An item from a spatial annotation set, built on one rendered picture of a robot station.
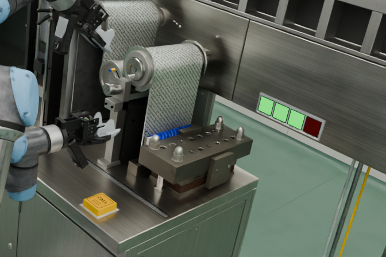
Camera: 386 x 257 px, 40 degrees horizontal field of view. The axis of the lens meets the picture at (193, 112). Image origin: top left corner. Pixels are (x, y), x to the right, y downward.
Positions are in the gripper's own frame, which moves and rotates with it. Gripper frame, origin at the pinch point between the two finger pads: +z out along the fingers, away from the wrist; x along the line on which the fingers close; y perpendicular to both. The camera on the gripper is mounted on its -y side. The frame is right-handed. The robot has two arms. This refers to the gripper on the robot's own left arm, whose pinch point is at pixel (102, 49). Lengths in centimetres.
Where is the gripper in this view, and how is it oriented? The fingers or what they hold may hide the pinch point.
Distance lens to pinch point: 155.8
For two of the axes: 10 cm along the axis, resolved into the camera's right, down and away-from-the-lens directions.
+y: 5.6, -8.1, 1.8
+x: -7.3, -3.8, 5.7
